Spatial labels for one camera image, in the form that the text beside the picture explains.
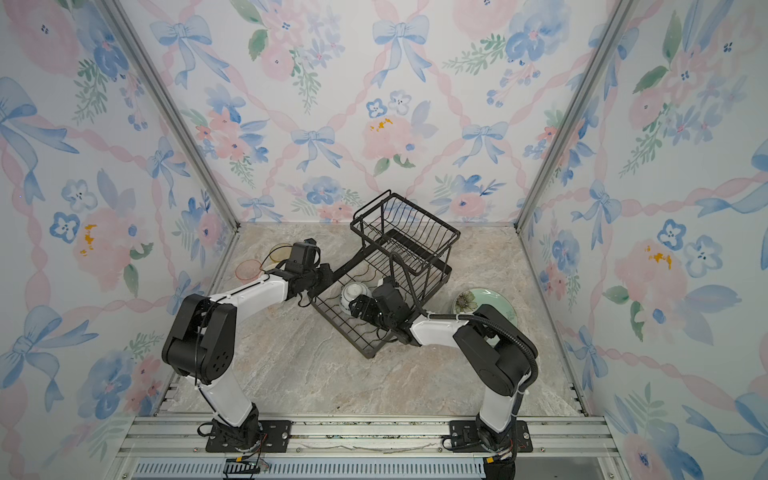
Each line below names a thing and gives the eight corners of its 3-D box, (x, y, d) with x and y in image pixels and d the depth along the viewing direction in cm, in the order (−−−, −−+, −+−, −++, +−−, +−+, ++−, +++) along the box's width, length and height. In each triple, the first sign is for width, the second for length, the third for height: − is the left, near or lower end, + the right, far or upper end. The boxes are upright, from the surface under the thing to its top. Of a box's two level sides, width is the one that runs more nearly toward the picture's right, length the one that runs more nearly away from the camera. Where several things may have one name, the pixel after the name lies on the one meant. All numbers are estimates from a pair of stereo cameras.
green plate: (451, 314, 98) (454, 308, 95) (453, 289, 104) (455, 283, 101) (513, 325, 96) (517, 319, 93) (511, 298, 102) (515, 292, 99)
